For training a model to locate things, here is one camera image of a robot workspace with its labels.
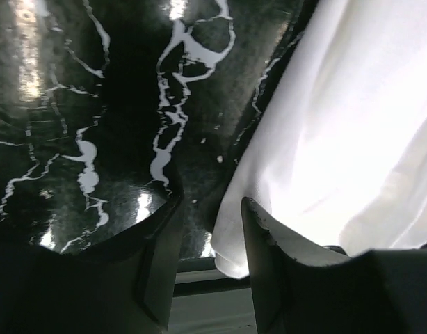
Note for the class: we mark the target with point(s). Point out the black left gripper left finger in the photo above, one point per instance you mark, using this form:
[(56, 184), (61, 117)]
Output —
[(122, 285)]

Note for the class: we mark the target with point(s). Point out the white printed t-shirt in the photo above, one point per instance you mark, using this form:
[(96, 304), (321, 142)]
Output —
[(340, 154)]

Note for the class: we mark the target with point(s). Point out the aluminium rail front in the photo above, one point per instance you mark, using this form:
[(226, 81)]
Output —
[(207, 301)]

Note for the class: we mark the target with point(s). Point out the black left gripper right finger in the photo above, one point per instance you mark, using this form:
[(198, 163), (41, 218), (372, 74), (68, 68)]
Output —
[(301, 287)]

